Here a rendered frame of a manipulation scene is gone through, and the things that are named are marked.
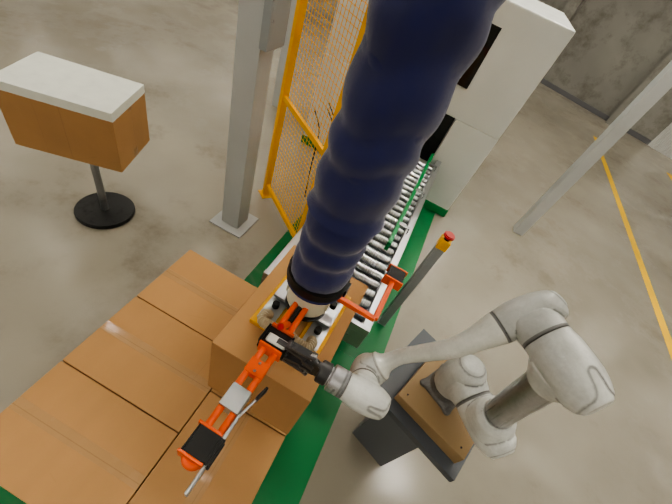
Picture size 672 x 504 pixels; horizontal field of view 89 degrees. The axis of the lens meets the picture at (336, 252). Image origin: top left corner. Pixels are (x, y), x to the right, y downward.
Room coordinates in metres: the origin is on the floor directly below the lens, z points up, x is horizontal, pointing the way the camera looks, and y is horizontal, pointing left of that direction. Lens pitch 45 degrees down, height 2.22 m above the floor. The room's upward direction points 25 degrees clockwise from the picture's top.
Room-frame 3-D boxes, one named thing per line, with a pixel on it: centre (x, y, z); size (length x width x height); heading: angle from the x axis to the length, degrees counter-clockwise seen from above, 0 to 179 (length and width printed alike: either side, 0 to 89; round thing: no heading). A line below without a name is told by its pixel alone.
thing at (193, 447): (0.20, 0.11, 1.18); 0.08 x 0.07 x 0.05; 172
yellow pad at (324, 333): (0.78, -0.07, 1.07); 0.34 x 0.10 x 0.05; 172
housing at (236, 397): (0.33, 0.09, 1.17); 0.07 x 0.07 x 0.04; 82
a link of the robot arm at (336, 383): (0.51, -0.17, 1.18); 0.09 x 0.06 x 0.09; 174
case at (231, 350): (0.78, 0.03, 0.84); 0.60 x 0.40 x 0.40; 173
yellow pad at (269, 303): (0.80, 0.12, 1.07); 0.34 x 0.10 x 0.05; 172
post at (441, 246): (1.70, -0.57, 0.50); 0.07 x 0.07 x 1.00; 84
